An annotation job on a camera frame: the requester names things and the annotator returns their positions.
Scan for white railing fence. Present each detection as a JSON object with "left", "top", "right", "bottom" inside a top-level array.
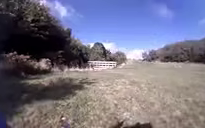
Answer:
[{"left": 87, "top": 60, "right": 118, "bottom": 71}]

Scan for dry grass field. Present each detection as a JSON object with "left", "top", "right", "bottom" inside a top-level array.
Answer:
[{"left": 3, "top": 59, "right": 205, "bottom": 128}]

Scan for robot's own part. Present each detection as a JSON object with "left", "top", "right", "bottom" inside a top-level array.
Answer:
[{"left": 59, "top": 115, "right": 72, "bottom": 128}]

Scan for wood of dark trees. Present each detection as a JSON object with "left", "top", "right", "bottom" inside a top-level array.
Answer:
[{"left": 0, "top": 0, "right": 128, "bottom": 69}]

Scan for dry brown bushes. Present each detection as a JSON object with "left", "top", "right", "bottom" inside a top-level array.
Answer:
[{"left": 0, "top": 51, "right": 54, "bottom": 77}]

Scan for tree-covered hillside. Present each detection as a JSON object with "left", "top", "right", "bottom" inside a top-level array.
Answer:
[{"left": 141, "top": 34, "right": 205, "bottom": 65}]

